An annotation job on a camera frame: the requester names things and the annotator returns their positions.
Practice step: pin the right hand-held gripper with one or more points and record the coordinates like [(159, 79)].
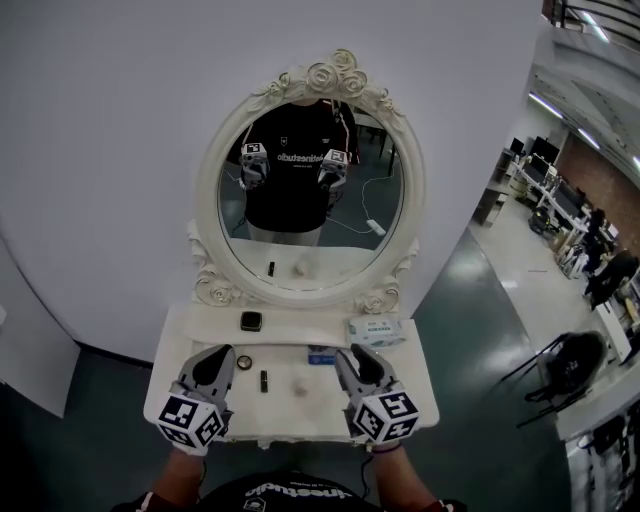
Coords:
[(385, 415)]

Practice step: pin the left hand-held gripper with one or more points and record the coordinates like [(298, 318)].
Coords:
[(190, 420)]

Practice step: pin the small round black-rimmed jar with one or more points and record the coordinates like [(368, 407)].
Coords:
[(244, 362)]

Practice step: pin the small black lipstick tube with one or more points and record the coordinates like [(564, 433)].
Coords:
[(263, 381)]

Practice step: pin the black square compact case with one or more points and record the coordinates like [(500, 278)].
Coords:
[(251, 321)]

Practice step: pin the small white round object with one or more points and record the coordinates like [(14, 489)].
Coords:
[(299, 389)]

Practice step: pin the white vanity table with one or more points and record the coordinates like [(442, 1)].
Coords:
[(310, 417)]

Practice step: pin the person's left forearm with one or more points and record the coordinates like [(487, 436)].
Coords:
[(180, 475)]

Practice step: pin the person's right forearm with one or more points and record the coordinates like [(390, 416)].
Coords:
[(400, 475)]

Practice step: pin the blue printed card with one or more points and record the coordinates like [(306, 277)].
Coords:
[(322, 357)]

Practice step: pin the white green wet wipes pack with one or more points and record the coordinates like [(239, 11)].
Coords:
[(375, 332)]

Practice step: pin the person's black shirt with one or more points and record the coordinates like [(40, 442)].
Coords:
[(290, 495)]

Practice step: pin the black folding chair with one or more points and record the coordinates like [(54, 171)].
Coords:
[(525, 370)]

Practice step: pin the white ornate oval mirror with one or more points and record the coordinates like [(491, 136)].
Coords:
[(210, 175)]

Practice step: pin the black backpack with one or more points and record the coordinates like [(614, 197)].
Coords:
[(575, 362)]

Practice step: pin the white table with black gear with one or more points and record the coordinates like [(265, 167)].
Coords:
[(600, 450)]

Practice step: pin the office desks with monitors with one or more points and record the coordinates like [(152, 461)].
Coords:
[(555, 195)]

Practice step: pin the black metal railing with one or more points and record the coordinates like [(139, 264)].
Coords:
[(590, 20)]

